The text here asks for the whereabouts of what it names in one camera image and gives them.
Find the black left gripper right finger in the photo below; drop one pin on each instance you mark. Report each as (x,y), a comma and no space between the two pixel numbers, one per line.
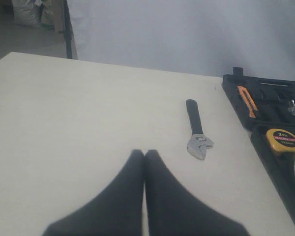
(173,211)

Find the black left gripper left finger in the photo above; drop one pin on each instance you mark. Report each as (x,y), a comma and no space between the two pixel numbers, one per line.
(116,211)

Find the adjustable wrench black handle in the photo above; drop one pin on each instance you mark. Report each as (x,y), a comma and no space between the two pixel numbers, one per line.
(198,143)

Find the black plastic tool case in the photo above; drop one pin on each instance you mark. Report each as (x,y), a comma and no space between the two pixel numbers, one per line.
(271,97)

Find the yellow tape measure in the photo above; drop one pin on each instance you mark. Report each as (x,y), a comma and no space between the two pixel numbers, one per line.
(280,141)

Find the orange utility knife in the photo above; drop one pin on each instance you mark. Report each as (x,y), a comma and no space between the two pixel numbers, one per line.
(246,97)

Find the black metal stand pole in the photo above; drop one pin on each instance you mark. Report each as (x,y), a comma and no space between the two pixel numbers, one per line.
(67,30)

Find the bags in background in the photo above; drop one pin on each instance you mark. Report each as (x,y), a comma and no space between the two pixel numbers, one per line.
(46,14)

